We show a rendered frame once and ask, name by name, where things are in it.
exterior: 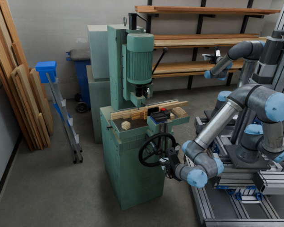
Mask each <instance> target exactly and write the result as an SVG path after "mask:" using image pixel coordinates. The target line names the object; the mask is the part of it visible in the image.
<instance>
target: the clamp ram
mask: <svg viewBox="0 0 284 227"><path fill-rule="evenodd" d="M158 111H159V107H154V108H149V109H148V110H147V116H150V115H151V113H153V112H158Z"/></svg>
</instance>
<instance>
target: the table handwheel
mask: <svg viewBox="0 0 284 227"><path fill-rule="evenodd" d="M162 136H165V137H168V138H170V139H171V141H172V147H174V149H175V147H176V140H175V138H174V136H173V135H171V134H169V133H166V132H160V133H157V134H154V135H152V136H151V137H149V136H148V135H147V134H146V135H145V138H146V140H145V141H144V143H143V144H142V146H141V147H140V150H139V152H138V159H139V161H140V163H141V164H142V165H144V166H146V167H155V166H158V165H160V161H158V162H155V163H147V162H145V160H147V159H148V158H149V157H151V156H152V155H154V154H155V155H161V154H162V153H164V154H166V152H165V151H163V150H162V148H161V147H160V140H161V137H162ZM156 138H158V144H156V143H155V142H154V141H153V140H154V139H156ZM148 144H150V145H151V146H152V148H153V152H152V153H151V154H149V155H148V156H147V157H145V158H144V159H143V158H142V154H143V151H144V149H145V147H146V146H147V145H148Z"/></svg>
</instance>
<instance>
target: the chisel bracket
mask: <svg viewBox="0 0 284 227"><path fill-rule="evenodd" d="M130 100H131V101H132V102H133V103H134V105H135V106H136V107H137V108H138V107H143V105H142V104H141V103H143V104H146V98H145V97H144V96H143V95H142V96H141V97H137V96H136V92H131V93H130Z"/></svg>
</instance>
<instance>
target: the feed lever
mask: <svg viewBox="0 0 284 227"><path fill-rule="evenodd" d="M167 52H168V48H167V47H165V48H163V53H162V55H161V57H160V59H159V60H158V62H157V64H156V66H155V67H154V69H153V71H152V75H153V73H154V71H155V69H156V68H157V66H158V64H159V62H160V61H161V59H162V57H163V56H164V54H165V53H167ZM149 84H152V81H151V82H150V83H147V84H145V85H149Z"/></svg>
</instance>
